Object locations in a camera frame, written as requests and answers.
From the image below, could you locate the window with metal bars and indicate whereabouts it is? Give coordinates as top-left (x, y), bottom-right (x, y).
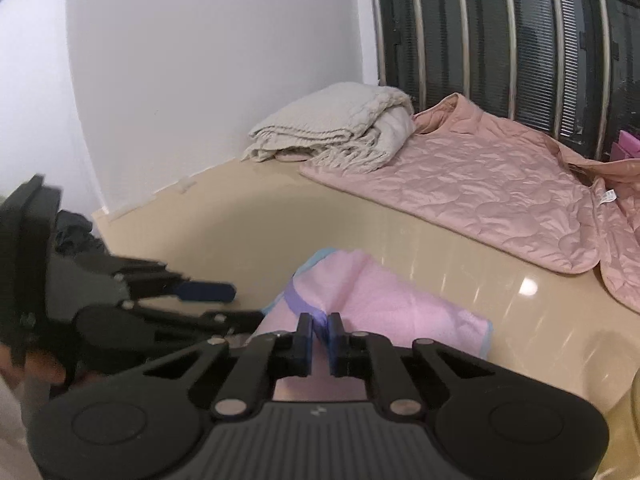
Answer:
top-left (367, 0), bottom-right (640, 162)

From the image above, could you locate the magenta box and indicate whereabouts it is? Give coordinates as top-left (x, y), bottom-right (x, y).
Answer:
top-left (611, 129), bottom-right (640, 162)

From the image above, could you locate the beige knit blanket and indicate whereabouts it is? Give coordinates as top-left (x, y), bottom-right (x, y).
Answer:
top-left (241, 81), bottom-right (417, 171)

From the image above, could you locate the pink shirt with purple trim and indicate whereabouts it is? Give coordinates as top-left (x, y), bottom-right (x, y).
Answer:
top-left (257, 246), bottom-right (495, 403)

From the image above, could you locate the pink quilted blanket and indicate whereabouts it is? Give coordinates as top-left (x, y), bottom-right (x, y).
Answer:
top-left (299, 92), bottom-right (640, 312)

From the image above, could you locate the dark cloth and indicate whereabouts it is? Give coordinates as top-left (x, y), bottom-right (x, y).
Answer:
top-left (54, 209), bottom-right (107, 256)

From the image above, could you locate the person's left hand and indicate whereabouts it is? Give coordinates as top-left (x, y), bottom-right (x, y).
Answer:
top-left (0, 344), bottom-right (69, 388)

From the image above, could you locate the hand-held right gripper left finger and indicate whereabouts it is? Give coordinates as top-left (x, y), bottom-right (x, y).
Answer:
top-left (142, 312), bottom-right (315, 420)

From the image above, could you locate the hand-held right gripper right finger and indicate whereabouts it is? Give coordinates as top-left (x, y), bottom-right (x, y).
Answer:
top-left (327, 311), bottom-right (501, 420)

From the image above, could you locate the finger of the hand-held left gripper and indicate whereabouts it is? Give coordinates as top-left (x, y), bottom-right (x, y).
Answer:
top-left (107, 255), bottom-right (237, 307)
top-left (132, 305), bottom-right (265, 346)

